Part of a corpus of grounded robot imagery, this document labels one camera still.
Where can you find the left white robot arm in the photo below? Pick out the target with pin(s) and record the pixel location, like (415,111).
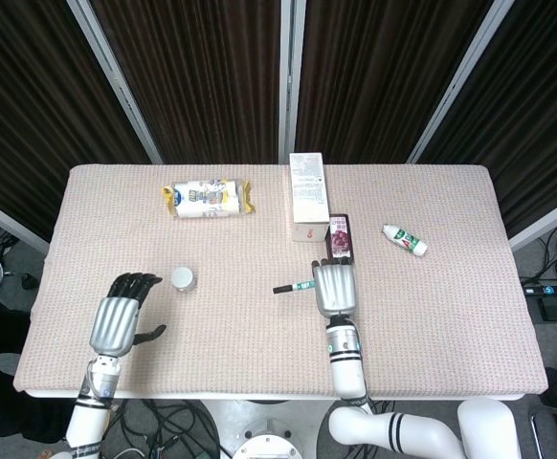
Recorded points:
(87,421)

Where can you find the grey partition post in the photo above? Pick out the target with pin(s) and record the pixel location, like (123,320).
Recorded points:
(460,81)
(116,81)
(290,72)

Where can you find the dark brown curtain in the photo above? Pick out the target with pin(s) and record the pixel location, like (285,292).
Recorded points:
(527,119)
(379,76)
(197,76)
(34,105)

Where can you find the small grey round can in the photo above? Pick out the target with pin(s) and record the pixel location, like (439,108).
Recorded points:
(183,278)

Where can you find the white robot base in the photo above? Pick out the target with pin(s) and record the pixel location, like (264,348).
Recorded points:
(264,425)

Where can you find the tall white carton box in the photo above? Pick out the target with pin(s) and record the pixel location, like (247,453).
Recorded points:
(308,191)

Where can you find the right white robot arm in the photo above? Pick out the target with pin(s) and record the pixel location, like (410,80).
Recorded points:
(348,368)

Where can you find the pink woven table cloth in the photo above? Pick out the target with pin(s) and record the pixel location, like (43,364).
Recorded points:
(235,354)

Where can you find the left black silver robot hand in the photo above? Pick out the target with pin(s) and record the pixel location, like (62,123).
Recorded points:
(113,325)

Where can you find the black foot pedal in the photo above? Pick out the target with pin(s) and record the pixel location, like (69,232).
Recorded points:
(550,310)

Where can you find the dark juice bottle purple label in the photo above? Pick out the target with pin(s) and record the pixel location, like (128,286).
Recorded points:
(340,236)

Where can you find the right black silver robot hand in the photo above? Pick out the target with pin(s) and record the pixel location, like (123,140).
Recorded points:
(336,289)

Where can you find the green white marker pen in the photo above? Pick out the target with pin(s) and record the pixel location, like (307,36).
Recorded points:
(304,285)

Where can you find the small white bottle green label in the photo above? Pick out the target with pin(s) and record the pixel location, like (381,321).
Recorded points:
(405,239)

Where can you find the yellow white snack bag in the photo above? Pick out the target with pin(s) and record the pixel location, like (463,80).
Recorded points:
(207,198)

